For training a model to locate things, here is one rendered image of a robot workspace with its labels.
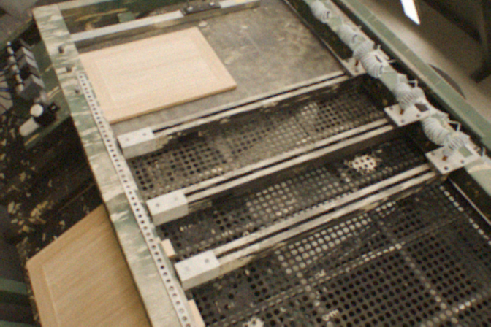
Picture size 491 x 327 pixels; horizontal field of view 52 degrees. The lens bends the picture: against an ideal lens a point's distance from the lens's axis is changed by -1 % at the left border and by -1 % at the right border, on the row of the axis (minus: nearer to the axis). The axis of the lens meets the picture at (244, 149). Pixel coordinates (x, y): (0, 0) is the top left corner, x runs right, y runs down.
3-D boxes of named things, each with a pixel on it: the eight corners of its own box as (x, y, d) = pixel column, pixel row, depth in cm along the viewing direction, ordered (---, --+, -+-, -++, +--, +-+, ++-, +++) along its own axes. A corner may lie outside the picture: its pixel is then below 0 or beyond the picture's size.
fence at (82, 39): (71, 41, 228) (69, 34, 225) (255, 0, 261) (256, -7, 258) (74, 48, 226) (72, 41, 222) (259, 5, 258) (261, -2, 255)
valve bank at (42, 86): (-23, 55, 212) (19, 20, 209) (4, 72, 224) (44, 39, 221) (-3, 136, 184) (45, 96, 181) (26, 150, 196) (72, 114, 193)
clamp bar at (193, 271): (172, 269, 159) (169, 230, 141) (452, 156, 200) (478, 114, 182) (184, 296, 154) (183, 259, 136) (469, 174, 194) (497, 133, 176)
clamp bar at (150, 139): (117, 144, 191) (109, 99, 173) (369, 68, 231) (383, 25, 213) (126, 163, 185) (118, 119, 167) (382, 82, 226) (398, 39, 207)
